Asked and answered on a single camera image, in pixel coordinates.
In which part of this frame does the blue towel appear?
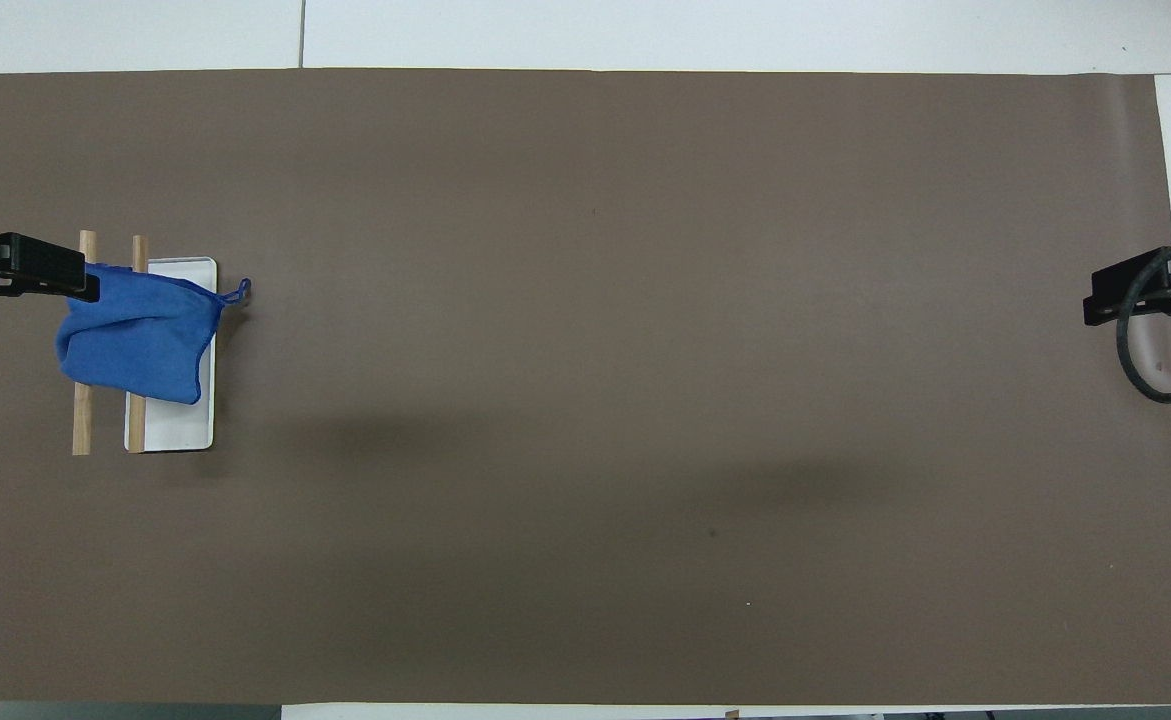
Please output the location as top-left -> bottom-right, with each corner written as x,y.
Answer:
55,262 -> 252,406

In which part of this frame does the black cable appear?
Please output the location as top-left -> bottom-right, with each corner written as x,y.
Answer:
1114,229 -> 1171,406

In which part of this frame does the white rectangular tray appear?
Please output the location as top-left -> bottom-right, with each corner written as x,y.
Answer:
125,256 -> 219,454

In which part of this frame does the wooden rod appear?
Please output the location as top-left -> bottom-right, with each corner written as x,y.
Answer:
125,235 -> 151,455
71,230 -> 99,457

